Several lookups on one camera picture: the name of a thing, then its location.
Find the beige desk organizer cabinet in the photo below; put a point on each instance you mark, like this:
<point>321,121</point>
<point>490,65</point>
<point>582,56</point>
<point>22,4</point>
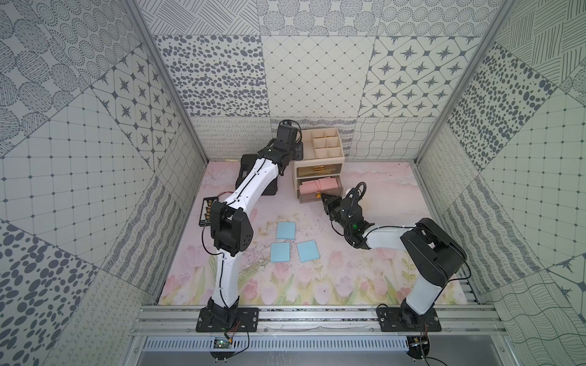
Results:
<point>321,147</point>

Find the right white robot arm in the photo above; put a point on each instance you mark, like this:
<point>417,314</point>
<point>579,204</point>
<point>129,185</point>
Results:
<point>435,254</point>

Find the grey transparent drawer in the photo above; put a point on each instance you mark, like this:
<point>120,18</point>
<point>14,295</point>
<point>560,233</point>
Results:
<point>313,171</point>

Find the blue sticky note lower left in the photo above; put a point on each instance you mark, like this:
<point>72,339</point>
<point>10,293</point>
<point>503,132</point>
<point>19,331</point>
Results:
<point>280,252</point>

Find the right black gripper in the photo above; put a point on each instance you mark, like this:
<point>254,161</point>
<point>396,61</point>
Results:
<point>328,204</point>

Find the black plastic tool case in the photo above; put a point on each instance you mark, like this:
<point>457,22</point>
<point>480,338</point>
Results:
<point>257,176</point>

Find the pink sticky note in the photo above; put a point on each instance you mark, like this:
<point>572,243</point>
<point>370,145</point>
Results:
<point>328,183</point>
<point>309,187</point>

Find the blue sticky note lower right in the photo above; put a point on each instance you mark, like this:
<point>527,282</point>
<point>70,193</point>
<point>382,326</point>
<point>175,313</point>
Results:
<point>308,251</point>

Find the blue sticky note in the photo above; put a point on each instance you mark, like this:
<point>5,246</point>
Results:
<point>286,230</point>
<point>308,251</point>
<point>280,252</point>

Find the floral pink table mat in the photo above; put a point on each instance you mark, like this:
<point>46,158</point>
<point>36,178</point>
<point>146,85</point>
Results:
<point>341,276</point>

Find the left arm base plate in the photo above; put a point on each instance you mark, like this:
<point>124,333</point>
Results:
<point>218,319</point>

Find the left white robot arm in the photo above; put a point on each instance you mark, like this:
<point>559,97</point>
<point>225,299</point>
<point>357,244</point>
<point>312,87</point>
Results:
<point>231,228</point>

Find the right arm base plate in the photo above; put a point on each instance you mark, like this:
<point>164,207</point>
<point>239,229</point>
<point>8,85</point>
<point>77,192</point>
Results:
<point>403,319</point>

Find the blue sticky note top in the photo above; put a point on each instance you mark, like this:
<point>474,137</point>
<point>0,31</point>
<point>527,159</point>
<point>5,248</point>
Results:
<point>286,230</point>

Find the aluminium mounting rail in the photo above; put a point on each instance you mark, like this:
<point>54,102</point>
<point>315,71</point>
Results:
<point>471,319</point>

